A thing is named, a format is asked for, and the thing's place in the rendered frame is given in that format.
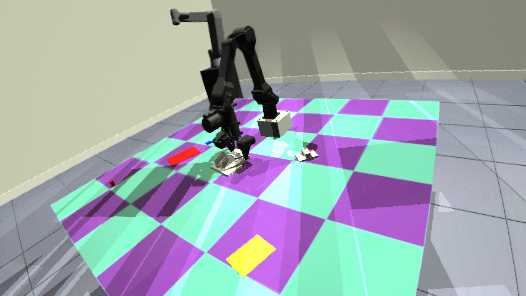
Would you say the yellow flat plate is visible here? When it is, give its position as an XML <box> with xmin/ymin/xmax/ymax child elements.
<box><xmin>226</xmin><ymin>234</ymin><xmax>276</xmax><ymax>277</ymax></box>

